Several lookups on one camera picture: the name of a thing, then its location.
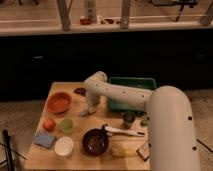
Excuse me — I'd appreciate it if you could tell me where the grey-blue towel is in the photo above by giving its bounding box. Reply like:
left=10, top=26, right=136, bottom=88
left=78, top=110, right=90, bottom=117

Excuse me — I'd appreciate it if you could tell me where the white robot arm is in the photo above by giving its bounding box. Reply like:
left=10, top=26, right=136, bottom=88
left=84, top=71, right=201, bottom=171

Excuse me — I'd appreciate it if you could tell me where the dark grape bunch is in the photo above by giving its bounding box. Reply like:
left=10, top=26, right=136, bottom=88
left=74, top=87, right=86, bottom=96

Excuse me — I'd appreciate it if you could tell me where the orange bowl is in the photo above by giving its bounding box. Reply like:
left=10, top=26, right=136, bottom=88
left=46, top=92, right=72, bottom=114

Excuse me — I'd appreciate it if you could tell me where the green cup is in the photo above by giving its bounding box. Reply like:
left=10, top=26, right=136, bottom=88
left=59, top=118, right=73, bottom=134

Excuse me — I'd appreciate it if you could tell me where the dark metal cup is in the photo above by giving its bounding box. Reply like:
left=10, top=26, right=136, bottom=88
left=122, top=112, right=135, bottom=129

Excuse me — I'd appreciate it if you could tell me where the dark brown bowl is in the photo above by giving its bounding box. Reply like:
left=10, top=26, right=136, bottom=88
left=82, top=128, right=109, bottom=156

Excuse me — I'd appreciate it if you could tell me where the orange fruit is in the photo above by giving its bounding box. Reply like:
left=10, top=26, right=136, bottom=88
left=43, top=118, right=56, bottom=132

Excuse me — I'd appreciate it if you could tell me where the green pepper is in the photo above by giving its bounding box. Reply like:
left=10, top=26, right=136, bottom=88
left=140, top=119, right=148, bottom=127

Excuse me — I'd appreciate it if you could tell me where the white cup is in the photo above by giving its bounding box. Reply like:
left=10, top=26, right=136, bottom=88
left=54, top=137, right=74, bottom=157

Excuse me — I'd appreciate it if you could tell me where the green plastic tray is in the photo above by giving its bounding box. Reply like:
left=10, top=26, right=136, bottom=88
left=107, top=77, right=157, bottom=117

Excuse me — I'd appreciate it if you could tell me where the yellow banana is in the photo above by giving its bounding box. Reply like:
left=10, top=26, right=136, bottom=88
left=111, top=144, right=137, bottom=157

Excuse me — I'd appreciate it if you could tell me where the blue sponge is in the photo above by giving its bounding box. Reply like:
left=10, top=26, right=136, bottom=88
left=33, top=131, right=56, bottom=149

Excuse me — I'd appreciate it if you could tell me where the wooden block brush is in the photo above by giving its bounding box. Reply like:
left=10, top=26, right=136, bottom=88
left=137, top=142, right=149, bottom=161

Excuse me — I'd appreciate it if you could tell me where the red bowl on shelf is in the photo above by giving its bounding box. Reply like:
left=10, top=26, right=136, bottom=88
left=79, top=18, right=92, bottom=25

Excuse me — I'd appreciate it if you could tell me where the black stand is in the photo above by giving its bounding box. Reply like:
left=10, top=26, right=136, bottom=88
left=2, top=129, right=15, bottom=171

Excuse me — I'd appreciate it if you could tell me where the white handled brush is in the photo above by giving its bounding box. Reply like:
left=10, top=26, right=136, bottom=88
left=102, top=125, right=146, bottom=137

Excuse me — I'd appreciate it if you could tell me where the black floor cable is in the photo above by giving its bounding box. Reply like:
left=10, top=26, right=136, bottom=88
left=196, top=138, right=213, bottom=155

